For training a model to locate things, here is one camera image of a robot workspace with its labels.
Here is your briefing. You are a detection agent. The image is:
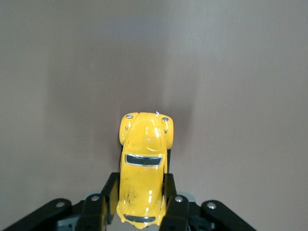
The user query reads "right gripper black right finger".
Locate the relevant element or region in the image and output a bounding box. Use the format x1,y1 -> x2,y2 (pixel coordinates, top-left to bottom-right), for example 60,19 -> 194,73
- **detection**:
160,173 -> 257,231

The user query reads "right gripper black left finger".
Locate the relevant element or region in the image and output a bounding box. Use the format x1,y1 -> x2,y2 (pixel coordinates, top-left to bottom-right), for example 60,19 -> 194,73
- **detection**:
2,171 -> 121,231

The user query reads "yellow beetle toy car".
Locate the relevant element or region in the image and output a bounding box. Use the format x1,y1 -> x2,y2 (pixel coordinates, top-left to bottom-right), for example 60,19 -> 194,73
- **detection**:
116,111 -> 175,230

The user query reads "brown table cover sheet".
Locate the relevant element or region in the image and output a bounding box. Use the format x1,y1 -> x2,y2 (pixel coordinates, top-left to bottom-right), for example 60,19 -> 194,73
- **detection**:
0,0 -> 308,231

